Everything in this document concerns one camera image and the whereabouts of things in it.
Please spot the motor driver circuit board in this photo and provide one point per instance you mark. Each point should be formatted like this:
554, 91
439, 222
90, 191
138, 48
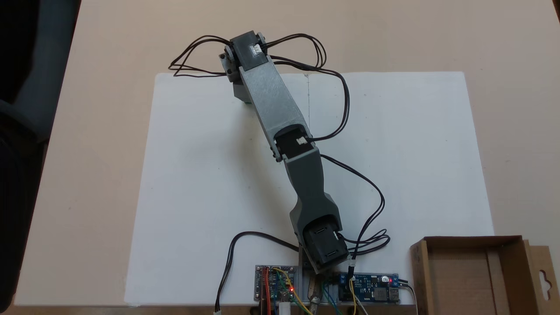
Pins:
286, 280

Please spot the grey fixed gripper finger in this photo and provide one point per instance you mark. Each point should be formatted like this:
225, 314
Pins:
241, 92

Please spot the white paper sheet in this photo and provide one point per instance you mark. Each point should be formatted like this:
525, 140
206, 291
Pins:
415, 153
197, 175

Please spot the blue power circuit board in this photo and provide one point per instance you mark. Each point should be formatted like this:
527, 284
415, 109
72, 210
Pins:
372, 288

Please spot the brown cardboard box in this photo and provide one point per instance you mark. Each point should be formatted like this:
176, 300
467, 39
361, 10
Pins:
472, 280

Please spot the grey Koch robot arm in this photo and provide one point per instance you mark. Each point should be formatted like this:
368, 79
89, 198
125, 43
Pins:
271, 96

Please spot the white usb plug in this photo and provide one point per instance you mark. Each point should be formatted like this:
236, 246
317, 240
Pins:
285, 309

